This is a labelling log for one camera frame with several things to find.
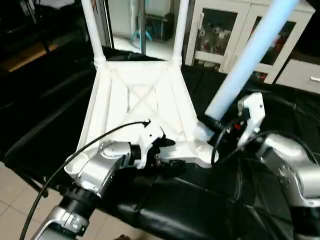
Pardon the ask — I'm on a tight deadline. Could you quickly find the black table mat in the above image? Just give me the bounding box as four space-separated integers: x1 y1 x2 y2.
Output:
0 42 320 240

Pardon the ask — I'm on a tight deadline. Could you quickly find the white drawer unit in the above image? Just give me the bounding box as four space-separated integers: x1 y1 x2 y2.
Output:
275 59 320 96

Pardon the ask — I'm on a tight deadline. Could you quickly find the white glass door cabinet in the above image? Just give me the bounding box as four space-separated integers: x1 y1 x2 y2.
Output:
184 0 317 85

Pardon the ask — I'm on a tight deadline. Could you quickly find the white plastic table top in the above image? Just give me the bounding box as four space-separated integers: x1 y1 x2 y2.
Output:
65 59 219 180

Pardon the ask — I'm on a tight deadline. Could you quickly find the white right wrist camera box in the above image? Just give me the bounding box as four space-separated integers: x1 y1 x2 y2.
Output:
237 92 266 148

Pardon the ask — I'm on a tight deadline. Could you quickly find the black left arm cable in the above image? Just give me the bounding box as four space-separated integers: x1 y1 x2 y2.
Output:
20 120 151 240

